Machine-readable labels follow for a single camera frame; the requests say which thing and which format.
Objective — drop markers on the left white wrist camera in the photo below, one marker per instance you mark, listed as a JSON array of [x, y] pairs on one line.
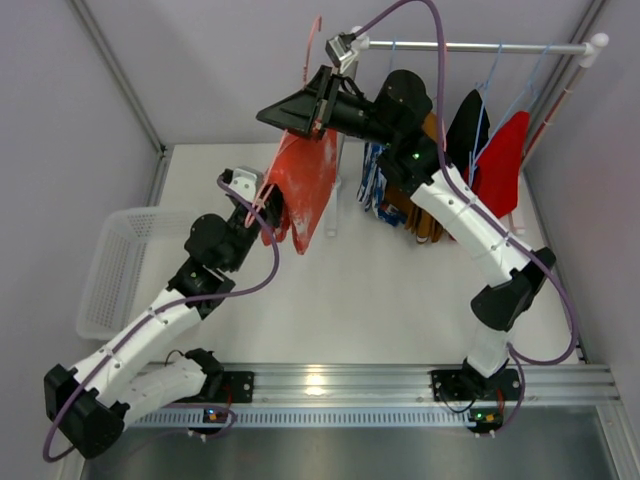
[[244, 181]]

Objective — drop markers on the black trousers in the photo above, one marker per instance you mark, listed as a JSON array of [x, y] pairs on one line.
[[461, 132]]

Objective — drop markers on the blue hanger with black trousers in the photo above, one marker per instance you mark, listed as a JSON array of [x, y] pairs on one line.
[[483, 122]]

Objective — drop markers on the light blue hanger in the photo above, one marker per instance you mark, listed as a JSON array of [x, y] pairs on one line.
[[392, 55]]

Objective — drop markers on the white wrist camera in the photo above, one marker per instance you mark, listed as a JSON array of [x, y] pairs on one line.
[[344, 50], [244, 181]]

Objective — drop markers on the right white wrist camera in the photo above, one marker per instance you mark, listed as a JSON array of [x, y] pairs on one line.
[[344, 50]]

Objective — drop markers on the orange white patterned trousers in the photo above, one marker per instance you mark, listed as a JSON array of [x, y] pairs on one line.
[[304, 171]]

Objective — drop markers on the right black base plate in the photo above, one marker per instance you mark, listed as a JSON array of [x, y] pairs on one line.
[[445, 385]]

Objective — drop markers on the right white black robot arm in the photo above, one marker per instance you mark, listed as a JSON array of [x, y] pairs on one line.
[[416, 164]]

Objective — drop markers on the blue white patterned trousers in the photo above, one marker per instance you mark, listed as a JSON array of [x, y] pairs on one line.
[[372, 188]]

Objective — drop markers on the brown trousers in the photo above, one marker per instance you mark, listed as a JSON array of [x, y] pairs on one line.
[[416, 220]]

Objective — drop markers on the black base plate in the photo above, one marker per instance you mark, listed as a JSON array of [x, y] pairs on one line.
[[445, 385], [229, 387]]

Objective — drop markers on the aluminium mounting rail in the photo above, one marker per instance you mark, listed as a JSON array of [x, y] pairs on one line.
[[348, 385]]

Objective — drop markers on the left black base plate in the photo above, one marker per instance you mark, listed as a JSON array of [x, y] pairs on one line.
[[229, 387]]

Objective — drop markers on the blue hanger with red trousers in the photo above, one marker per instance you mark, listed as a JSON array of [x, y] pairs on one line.
[[529, 90]]

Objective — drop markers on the white plastic basket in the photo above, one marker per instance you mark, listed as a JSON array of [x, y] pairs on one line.
[[138, 251]]

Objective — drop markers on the grey slotted cable duct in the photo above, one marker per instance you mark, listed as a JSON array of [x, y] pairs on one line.
[[299, 417]]

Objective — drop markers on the red trousers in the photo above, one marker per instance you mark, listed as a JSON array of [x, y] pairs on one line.
[[496, 180]]

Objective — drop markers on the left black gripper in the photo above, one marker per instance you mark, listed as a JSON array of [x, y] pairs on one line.
[[267, 211]]

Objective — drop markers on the pink hanger with brown trousers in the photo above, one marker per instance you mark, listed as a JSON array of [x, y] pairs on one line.
[[441, 95]]

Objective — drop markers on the white metal clothes rack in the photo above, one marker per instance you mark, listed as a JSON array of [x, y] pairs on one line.
[[587, 53]]

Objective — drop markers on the pink plastic hanger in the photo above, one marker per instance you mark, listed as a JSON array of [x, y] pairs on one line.
[[310, 55]]

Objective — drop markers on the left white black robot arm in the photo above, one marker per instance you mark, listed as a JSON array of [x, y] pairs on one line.
[[93, 402]]

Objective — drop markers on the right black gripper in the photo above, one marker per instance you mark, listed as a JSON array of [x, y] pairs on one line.
[[325, 103]]

